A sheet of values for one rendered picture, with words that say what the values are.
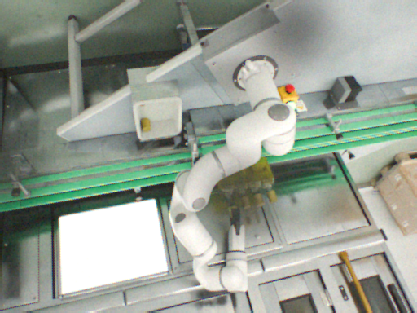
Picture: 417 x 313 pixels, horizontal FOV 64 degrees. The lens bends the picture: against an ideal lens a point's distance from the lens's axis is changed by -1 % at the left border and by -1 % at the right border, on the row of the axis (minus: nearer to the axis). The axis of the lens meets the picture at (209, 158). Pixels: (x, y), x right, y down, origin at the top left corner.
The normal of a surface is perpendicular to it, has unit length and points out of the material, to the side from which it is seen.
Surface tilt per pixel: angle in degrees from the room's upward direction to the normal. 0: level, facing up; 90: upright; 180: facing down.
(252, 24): 90
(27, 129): 90
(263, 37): 5
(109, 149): 90
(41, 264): 90
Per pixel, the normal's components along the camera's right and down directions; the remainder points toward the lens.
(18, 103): 0.08, -0.52
